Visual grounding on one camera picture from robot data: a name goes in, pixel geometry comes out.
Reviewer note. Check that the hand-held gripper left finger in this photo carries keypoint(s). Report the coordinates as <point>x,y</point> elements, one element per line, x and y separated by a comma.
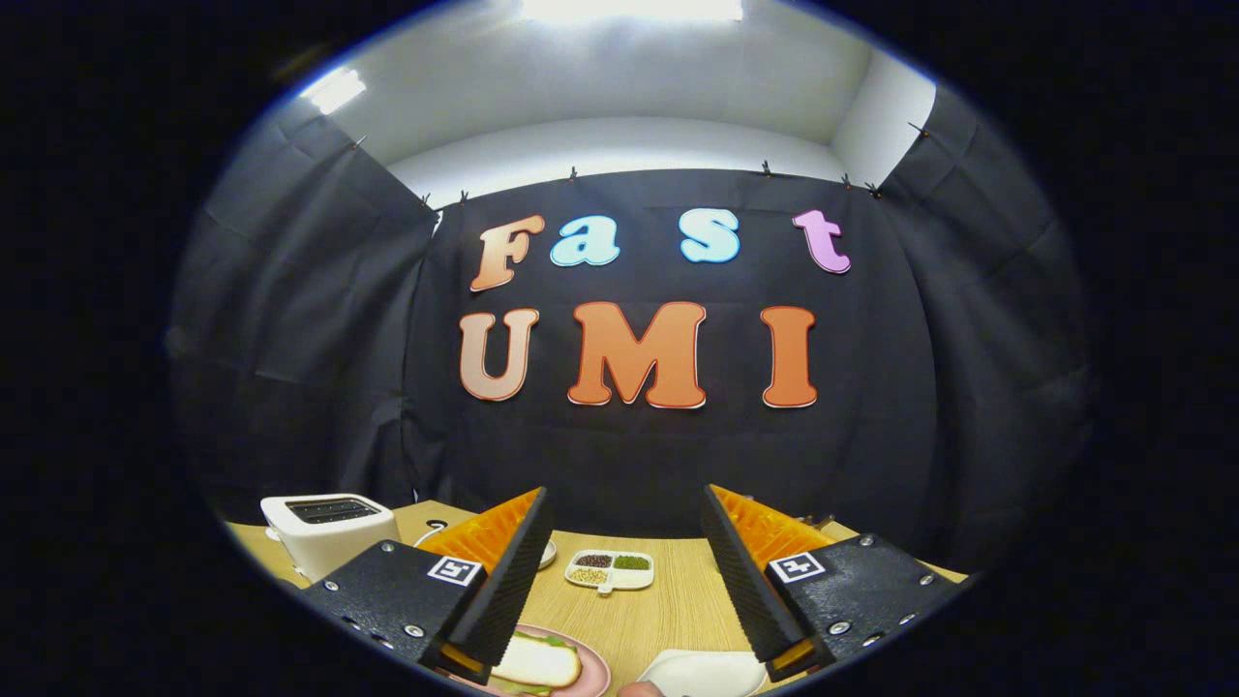
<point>503,581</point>

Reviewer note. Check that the white divided dish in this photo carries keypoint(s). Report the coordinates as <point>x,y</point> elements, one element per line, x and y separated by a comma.
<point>629,578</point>

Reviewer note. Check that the white leaf-shaped plate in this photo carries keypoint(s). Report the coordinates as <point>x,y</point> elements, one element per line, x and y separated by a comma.
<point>707,673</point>

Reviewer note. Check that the pile of green beans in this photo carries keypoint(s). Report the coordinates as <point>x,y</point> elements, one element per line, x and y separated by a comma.
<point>631,561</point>

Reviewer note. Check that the pile of dark red beans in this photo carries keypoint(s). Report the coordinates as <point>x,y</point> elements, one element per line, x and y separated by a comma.
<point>593,560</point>

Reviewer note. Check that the black backdrop cloth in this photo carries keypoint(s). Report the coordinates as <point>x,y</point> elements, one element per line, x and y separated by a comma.
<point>629,465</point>

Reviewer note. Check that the pink plate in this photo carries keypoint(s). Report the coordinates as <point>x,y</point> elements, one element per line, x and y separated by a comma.
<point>592,668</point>

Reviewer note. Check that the large ceiling light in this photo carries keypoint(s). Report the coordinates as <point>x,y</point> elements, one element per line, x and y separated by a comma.
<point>634,8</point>

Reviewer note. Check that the small ceiling light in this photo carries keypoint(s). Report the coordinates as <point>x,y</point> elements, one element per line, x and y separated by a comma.
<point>334,90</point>

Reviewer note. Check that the white toaster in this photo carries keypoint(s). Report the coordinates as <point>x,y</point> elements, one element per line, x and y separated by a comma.
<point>329,547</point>

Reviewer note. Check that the pile of yellow soybeans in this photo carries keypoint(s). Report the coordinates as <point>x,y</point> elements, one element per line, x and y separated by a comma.
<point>586,575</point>

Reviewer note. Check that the green lettuce leaf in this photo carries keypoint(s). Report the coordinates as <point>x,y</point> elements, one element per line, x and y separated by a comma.
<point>554,640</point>

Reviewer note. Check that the round white plate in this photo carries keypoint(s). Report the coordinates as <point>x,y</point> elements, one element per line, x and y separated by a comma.
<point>548,555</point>

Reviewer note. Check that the toasted bread slice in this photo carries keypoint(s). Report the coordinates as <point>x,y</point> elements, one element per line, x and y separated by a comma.
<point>537,663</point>

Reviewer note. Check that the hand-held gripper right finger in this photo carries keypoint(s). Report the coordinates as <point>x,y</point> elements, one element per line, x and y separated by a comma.
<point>750,581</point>

